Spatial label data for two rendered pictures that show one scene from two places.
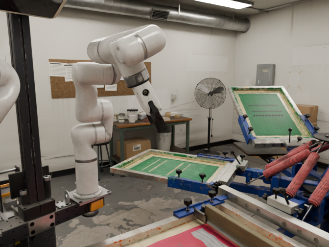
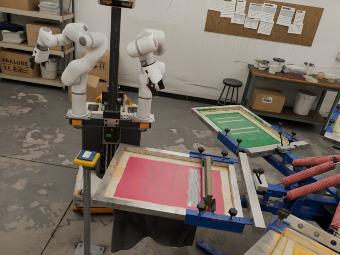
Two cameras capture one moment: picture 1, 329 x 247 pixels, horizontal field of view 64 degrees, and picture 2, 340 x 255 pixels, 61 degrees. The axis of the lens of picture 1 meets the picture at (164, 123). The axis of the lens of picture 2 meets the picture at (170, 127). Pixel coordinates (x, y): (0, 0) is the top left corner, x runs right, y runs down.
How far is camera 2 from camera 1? 1.01 m
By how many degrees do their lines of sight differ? 37
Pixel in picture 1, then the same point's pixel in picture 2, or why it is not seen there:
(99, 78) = not seen: hidden behind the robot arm
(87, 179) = (141, 108)
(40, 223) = (110, 122)
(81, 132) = (141, 79)
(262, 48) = not seen: outside the picture
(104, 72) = not seen: hidden behind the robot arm
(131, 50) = (130, 50)
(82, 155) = (140, 93)
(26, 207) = (105, 111)
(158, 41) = (147, 47)
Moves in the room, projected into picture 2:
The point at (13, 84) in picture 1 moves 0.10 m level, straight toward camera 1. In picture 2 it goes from (102, 46) to (96, 50)
